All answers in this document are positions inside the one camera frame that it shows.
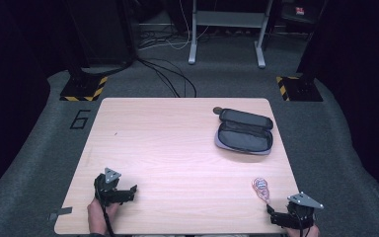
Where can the black cabinet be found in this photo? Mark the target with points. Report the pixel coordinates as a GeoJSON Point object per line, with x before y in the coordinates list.
{"type": "Point", "coordinates": [103, 31]}

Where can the round brown disc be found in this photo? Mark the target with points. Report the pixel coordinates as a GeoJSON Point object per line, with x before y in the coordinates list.
{"type": "Point", "coordinates": [216, 110]}

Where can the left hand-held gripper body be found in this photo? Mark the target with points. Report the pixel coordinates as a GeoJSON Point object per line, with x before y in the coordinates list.
{"type": "Point", "coordinates": [109, 192]}

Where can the grey tape strip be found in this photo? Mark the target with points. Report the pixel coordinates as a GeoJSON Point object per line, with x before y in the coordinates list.
{"type": "Point", "coordinates": [60, 213]}

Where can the person's right hand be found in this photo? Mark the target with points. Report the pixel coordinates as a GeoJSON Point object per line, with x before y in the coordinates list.
{"type": "Point", "coordinates": [304, 231]}

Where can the grey pencil case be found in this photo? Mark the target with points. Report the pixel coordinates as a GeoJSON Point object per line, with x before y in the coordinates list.
{"type": "Point", "coordinates": [244, 133]}

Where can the white metal desk frame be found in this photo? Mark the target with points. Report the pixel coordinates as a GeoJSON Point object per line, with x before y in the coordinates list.
{"type": "Point", "coordinates": [230, 19]}

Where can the pink patterned small packet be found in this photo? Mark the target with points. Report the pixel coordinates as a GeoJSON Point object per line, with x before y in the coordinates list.
{"type": "Point", "coordinates": [261, 189]}

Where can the black stand base hazard stripes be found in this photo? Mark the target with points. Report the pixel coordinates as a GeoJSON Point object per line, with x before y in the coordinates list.
{"type": "Point", "coordinates": [84, 88]}
{"type": "Point", "coordinates": [298, 88]}

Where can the person's left hand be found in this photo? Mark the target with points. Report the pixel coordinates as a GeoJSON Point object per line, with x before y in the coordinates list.
{"type": "Point", "coordinates": [99, 215]}

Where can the dark box red label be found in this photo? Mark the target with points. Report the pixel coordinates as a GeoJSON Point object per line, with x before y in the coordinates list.
{"type": "Point", "coordinates": [296, 11]}

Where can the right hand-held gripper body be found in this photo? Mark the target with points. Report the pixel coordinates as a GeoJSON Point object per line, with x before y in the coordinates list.
{"type": "Point", "coordinates": [298, 210]}

